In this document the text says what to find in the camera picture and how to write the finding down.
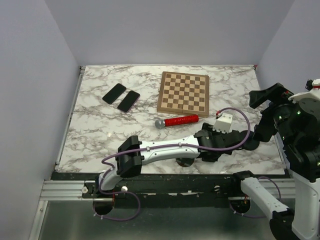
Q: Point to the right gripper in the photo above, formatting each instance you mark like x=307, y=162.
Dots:
x=267, y=113

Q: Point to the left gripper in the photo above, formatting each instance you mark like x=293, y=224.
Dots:
x=212, y=132

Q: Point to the black round-base phone holder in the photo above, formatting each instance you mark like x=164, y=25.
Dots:
x=260, y=134

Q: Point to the black phone purple case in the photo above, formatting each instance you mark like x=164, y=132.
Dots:
x=129, y=100

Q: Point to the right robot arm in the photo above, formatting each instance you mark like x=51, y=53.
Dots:
x=299, y=129

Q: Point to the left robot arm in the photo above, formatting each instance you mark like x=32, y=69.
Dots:
x=206, y=144

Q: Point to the round wooden phone stand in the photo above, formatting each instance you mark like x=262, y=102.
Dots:
x=185, y=162

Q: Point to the red glitter toy microphone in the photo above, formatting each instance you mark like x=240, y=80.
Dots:
x=176, y=121

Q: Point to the wooden chessboard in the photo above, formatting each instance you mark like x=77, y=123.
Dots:
x=184, y=94

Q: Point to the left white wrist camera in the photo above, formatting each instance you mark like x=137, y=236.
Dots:
x=223, y=123

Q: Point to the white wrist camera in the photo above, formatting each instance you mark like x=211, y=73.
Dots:
x=223, y=123
x=313, y=91

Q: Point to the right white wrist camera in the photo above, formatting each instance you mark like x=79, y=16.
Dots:
x=313, y=91

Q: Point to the black mounting rail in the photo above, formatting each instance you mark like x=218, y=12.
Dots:
x=167, y=191

